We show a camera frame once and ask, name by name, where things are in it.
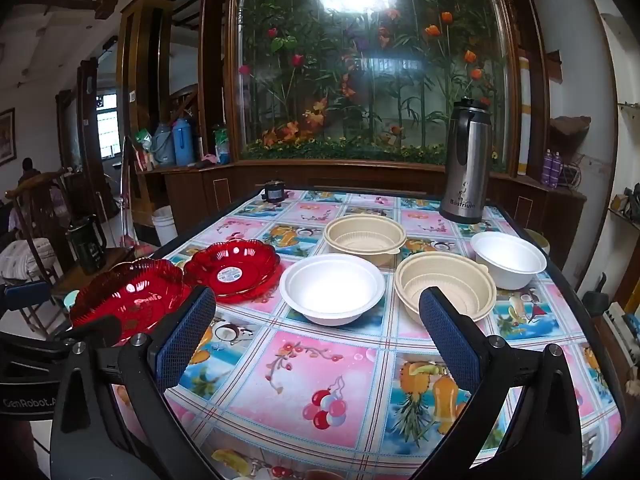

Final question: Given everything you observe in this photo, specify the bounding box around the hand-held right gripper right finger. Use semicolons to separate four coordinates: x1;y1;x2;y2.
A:
418;286;623;480

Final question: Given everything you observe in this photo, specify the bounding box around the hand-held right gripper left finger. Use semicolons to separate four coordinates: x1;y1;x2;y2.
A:
49;285;217;480

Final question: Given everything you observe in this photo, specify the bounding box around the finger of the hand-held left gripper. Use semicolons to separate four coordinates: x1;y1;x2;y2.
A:
0;281;53;313
50;314;124;348

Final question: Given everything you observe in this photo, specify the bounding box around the red scalloped plastic plate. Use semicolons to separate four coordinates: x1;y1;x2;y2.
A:
69;257;193;346
182;240;282;303

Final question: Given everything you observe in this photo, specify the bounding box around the white foam bowl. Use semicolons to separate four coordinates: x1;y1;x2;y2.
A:
470;231;547;291
279;253;387;326

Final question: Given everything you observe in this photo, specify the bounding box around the beige ribbed plastic bowl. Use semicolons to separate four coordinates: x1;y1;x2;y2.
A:
393;251;497;323
323;214;407;267

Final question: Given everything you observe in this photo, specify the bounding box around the black kettle on chair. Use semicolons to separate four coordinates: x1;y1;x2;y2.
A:
65;215;107;276

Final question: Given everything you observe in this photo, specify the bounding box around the wooden chair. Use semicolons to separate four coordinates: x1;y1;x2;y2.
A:
0;170;76;331

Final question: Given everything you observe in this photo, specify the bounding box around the white bucket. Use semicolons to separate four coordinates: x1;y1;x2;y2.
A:
151;205;179;246

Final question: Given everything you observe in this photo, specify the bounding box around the fruit printed pink tablecloth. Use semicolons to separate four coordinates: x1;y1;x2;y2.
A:
112;187;623;480

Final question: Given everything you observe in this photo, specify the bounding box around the small black jar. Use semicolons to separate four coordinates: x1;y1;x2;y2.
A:
261;179;287;204

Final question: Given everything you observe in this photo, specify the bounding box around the stainless steel thermos jug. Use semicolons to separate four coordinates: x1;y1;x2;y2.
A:
439;96;493;225

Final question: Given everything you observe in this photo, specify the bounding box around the dark wooden cabinet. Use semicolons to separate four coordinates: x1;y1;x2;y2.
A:
160;159;588;271

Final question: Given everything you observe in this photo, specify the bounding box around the grey blue thermos bottle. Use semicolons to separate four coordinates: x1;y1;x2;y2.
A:
152;121;176;168

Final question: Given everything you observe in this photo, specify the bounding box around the green plastic bottle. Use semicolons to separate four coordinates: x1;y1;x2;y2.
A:
213;125;232;166

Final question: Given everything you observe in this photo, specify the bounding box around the flower and bamboo glass panel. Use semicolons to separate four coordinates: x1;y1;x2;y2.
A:
225;0;516;166

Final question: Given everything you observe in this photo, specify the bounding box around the framed wall picture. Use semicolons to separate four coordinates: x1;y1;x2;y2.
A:
0;108;17;163

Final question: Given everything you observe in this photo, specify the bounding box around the yellow striped white post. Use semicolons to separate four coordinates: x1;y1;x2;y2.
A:
517;55;534;177

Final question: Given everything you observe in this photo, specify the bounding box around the tall wooden pillar frame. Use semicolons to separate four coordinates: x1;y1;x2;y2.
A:
116;0;178;136

